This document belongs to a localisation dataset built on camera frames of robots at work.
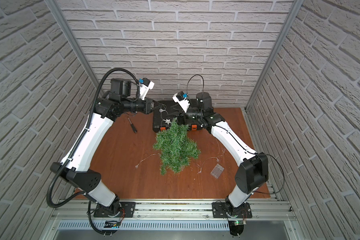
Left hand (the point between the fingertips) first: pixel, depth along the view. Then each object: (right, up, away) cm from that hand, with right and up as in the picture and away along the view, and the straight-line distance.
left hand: (164, 103), depth 66 cm
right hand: (+3, -3, +7) cm, 8 cm away
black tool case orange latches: (-1, -3, +6) cm, 7 cm away
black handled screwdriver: (-29, -12, +40) cm, 51 cm away
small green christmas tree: (+6, -20, -4) cm, 21 cm away
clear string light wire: (+1, -8, +6) cm, 11 cm away
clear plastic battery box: (+28, -38, +19) cm, 51 cm away
